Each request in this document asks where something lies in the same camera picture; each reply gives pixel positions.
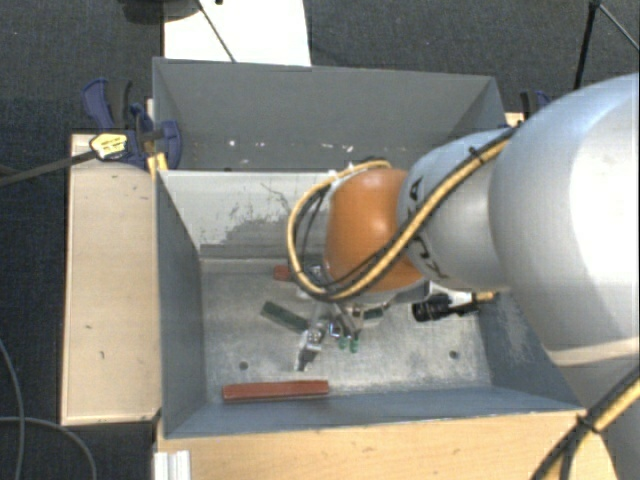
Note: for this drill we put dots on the long red-brown flat block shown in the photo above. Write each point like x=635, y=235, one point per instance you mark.
x=275, y=391

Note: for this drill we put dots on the black cylinder on white bracket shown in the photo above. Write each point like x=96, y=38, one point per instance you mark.
x=431, y=310

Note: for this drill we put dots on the dark green flat block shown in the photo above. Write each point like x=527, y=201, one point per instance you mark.
x=282, y=315

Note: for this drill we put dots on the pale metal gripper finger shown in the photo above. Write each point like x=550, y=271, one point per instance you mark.
x=313, y=342

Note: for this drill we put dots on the pale wood flat board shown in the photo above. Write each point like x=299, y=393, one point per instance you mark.
x=110, y=288

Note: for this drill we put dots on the grey metal bin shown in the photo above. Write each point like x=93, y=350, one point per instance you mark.
x=240, y=278

